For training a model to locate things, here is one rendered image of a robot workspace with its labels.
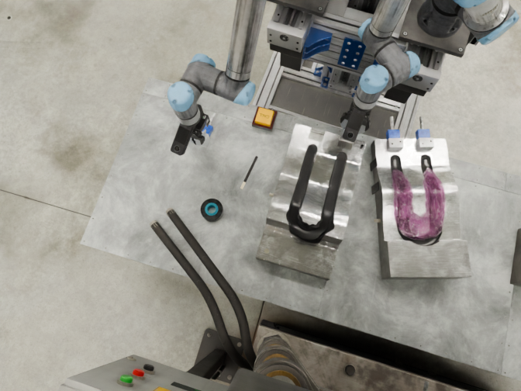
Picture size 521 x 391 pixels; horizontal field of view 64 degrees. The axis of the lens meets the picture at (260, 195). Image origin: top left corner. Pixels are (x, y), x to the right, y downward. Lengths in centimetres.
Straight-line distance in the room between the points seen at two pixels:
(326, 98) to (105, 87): 135
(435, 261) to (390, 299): 20
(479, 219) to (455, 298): 30
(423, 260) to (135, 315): 153
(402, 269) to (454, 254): 18
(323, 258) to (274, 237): 18
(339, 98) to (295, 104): 24
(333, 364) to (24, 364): 168
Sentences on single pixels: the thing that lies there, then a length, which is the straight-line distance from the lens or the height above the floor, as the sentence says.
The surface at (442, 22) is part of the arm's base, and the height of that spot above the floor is 110.
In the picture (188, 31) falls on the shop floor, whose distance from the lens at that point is 288.
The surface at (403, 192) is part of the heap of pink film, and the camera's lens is 147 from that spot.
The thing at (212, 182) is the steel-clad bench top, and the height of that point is 80.
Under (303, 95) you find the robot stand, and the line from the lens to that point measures 236.
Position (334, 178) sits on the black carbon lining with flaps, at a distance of 148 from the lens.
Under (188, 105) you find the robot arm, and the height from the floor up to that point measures 117.
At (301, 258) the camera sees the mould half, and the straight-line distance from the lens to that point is 143.
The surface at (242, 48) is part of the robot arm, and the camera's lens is 120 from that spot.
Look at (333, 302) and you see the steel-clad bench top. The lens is 149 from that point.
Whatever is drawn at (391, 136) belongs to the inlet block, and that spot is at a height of 87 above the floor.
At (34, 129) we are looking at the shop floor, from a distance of 286.
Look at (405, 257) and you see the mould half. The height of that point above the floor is 91.
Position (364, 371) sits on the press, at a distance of 154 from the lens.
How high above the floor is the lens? 228
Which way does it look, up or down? 75 degrees down
